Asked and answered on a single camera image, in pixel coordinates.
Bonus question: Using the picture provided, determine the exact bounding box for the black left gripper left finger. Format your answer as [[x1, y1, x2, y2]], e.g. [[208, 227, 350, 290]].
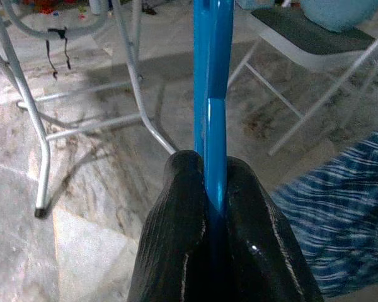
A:
[[127, 150, 209, 302]]

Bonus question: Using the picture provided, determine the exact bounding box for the blue plastic hanger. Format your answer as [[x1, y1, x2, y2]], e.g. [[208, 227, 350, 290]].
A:
[[192, 0, 238, 252]]

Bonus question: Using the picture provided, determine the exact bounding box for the white round tube frame stand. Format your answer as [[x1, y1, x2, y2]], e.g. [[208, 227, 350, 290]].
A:
[[0, 0, 179, 220]]

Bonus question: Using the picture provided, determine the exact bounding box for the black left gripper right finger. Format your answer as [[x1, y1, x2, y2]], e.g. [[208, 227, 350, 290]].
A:
[[225, 156, 325, 302]]

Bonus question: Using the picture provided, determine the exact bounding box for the blue plaid shirt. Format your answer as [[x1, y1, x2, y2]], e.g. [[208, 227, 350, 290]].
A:
[[270, 125, 378, 296]]

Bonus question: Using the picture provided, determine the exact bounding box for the white folding chair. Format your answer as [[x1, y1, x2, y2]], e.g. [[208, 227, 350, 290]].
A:
[[228, 0, 378, 158]]

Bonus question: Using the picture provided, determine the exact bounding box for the light blue cushion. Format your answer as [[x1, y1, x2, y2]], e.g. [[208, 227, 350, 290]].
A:
[[299, 0, 378, 34]]

